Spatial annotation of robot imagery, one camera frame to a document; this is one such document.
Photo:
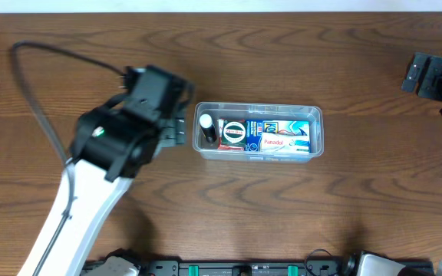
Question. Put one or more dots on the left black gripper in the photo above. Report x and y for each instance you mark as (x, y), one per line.
(179, 130)

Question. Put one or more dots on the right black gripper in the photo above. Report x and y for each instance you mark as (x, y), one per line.
(419, 73)

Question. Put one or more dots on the dark medicine bottle white cap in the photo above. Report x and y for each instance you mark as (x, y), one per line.
(208, 128)

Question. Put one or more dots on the red Panadol box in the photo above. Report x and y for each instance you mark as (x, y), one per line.
(219, 132)

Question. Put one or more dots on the green round-logo box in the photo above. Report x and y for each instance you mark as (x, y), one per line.
(233, 133)

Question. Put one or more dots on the blue KoolFever box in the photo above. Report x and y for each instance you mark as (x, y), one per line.
(255, 129)

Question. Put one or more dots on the white Panadol box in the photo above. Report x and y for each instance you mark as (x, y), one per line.
(279, 143)

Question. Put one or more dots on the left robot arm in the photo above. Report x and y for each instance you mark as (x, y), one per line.
(108, 151)

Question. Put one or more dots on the clear plastic container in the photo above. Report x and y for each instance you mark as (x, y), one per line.
(230, 121)

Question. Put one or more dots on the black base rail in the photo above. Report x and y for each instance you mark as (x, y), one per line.
(125, 262)

